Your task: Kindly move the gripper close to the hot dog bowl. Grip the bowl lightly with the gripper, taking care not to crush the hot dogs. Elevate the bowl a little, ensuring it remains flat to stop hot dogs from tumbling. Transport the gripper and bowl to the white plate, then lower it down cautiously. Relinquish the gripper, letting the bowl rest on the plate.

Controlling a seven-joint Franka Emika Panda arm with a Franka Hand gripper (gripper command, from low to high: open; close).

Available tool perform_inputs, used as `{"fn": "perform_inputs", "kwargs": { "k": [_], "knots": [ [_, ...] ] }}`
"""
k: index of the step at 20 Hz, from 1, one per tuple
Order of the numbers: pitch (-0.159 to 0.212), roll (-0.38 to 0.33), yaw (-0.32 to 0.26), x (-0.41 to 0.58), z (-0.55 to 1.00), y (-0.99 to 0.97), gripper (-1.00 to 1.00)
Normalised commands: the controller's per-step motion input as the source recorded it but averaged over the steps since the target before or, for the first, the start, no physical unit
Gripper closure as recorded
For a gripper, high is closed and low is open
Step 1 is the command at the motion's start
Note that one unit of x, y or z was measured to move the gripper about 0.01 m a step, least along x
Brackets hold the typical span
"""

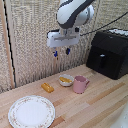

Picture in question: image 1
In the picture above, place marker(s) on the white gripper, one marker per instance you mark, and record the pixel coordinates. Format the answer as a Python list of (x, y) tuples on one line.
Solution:
[(62, 38)]

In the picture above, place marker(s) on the white bowl with hot dog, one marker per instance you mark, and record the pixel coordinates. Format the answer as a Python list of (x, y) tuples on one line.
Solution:
[(66, 80)]

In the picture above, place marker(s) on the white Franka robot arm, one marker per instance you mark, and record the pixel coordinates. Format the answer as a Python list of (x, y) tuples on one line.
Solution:
[(72, 13)]

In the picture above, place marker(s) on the yellow hot dog bun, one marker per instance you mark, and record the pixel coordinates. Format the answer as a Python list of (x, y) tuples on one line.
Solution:
[(47, 87)]

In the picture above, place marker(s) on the white floral-rimmed plate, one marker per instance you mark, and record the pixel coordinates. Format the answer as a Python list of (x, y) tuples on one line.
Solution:
[(31, 111)]

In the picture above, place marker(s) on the pink mug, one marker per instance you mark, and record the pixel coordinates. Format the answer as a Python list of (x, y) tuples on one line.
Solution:
[(80, 84)]

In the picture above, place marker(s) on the black air fryer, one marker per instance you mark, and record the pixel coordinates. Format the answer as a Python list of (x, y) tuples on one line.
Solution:
[(109, 54)]

